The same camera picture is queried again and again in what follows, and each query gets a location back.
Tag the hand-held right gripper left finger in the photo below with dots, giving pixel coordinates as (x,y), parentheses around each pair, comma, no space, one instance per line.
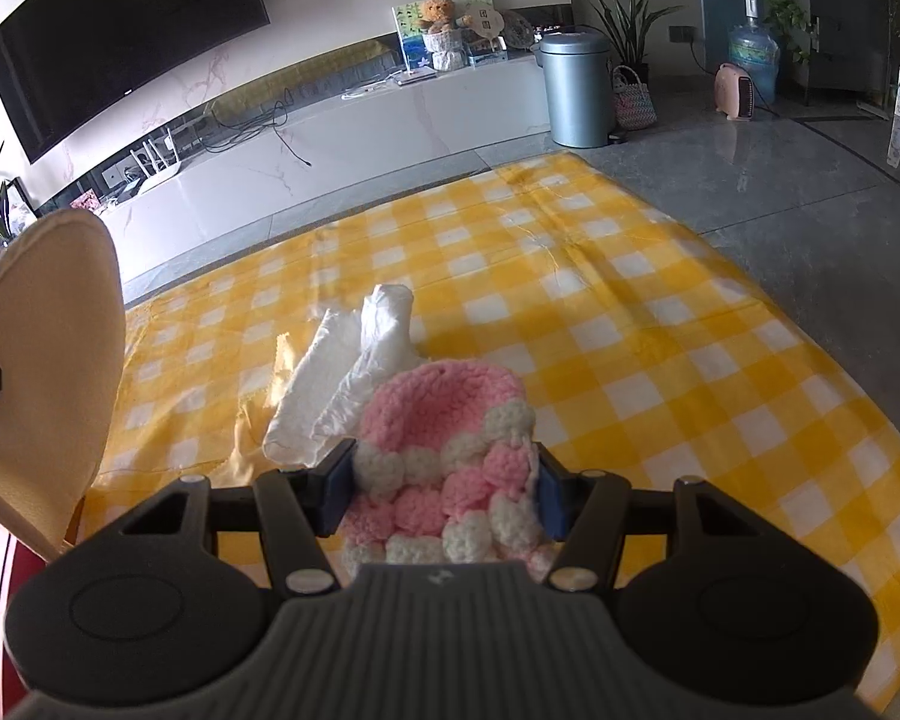
(337,487)

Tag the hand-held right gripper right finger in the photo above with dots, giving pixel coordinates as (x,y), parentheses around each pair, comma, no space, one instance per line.
(551,499)

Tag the white cloth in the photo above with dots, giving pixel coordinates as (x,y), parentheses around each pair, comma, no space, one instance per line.
(330,382)

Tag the pink white crocheted hat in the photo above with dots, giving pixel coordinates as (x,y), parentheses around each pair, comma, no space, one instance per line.
(442,420)

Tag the yellow checked tablecloth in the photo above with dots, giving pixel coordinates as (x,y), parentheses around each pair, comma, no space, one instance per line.
(682,360)

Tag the white router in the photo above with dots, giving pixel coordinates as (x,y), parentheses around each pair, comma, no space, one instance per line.
(157,166)

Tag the white marble television cabinet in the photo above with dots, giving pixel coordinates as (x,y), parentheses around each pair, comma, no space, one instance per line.
(345,142)

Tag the black curved television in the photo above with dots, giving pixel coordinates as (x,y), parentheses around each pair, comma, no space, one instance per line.
(120,37)

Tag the woven basket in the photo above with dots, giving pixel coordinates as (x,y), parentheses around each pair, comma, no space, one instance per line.
(636,105)

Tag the grey metal trash can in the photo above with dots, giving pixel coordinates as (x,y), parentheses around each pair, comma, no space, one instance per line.
(574,90)

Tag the pink heater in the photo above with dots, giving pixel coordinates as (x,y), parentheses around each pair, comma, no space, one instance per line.
(735,90)

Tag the green blue picture board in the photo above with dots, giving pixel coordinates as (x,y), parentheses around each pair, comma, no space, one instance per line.
(409,34)

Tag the round white hand fan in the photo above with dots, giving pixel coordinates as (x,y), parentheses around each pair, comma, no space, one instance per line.
(487,21)

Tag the brown teddy bear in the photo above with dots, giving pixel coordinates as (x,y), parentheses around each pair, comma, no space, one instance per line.
(441,11)

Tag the blue water bottle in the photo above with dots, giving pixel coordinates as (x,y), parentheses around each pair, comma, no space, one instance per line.
(754,52)

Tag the long-leaf potted plant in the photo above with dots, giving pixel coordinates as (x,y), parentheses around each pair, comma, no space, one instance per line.
(630,15)

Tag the dark cabinet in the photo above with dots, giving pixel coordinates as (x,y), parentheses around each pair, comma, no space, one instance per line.
(847,30)

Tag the white picture frame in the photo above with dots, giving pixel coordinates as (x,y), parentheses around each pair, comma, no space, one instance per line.
(22,199)

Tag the small photo frame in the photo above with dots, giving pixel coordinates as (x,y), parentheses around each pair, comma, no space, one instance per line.
(86,201)

